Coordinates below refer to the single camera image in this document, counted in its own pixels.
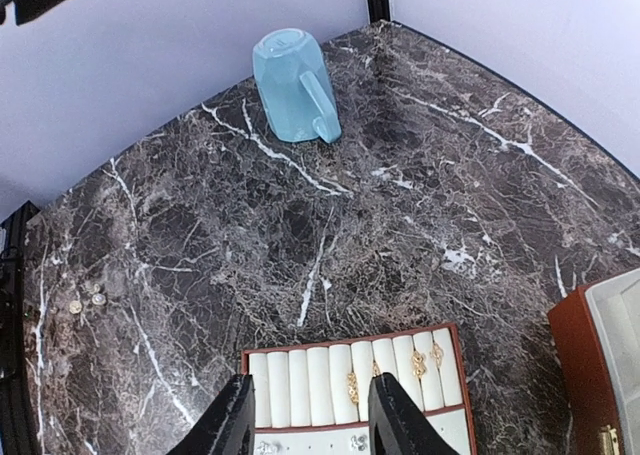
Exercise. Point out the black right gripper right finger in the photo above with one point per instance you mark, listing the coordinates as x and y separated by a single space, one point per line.
396 425

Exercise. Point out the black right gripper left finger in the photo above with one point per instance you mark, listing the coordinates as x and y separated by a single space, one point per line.
227 426

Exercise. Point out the red jewelry tray insert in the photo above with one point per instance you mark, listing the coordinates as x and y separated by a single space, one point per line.
301 391

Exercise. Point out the red open jewelry box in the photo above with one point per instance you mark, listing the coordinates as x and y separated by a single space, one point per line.
596 334

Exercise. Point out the loose earrings on table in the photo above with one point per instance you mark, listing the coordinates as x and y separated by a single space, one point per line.
93 295

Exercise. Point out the light blue ceramic mug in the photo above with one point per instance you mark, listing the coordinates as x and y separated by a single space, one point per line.
295 88

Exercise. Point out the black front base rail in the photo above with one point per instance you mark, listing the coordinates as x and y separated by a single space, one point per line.
18 433

